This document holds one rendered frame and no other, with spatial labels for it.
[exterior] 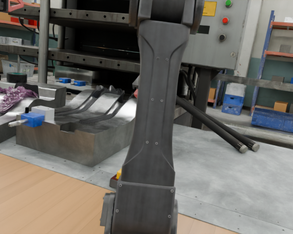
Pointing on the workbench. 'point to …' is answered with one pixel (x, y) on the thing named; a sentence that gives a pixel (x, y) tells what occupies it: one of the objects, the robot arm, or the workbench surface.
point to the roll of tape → (16, 77)
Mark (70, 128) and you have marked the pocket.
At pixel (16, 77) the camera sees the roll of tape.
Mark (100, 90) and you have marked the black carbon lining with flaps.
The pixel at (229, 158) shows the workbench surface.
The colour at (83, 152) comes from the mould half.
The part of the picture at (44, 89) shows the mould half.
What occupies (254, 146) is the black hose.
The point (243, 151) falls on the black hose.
